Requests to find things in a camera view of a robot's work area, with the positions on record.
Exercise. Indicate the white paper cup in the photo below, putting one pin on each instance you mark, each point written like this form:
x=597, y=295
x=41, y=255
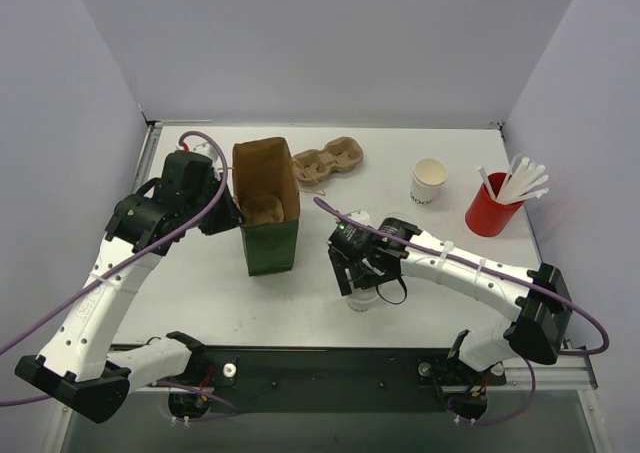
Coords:
x=428, y=176
x=363, y=301

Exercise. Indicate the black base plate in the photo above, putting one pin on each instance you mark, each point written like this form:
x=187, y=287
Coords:
x=321, y=380

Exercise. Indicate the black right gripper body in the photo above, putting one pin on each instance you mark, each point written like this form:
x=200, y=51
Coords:
x=347, y=262

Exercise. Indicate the red cup with straws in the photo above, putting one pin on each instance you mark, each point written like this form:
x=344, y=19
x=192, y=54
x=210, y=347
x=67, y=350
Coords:
x=502, y=194

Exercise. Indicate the brown cardboard cup carrier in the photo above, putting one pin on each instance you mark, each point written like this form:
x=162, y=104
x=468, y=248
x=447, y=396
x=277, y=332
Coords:
x=263, y=209
x=338, y=156

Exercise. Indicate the green paper bag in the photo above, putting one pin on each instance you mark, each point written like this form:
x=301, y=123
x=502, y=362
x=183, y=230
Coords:
x=266, y=191

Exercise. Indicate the translucent plastic lid on table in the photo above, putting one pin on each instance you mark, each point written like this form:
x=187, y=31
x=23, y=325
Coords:
x=398, y=215

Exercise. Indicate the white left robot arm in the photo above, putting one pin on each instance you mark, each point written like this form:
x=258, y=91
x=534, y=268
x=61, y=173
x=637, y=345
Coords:
x=77, y=367

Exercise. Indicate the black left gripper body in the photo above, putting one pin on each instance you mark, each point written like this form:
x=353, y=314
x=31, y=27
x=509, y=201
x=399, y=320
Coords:
x=220, y=215

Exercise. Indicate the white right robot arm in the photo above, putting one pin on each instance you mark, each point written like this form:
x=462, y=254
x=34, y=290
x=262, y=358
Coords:
x=531, y=303

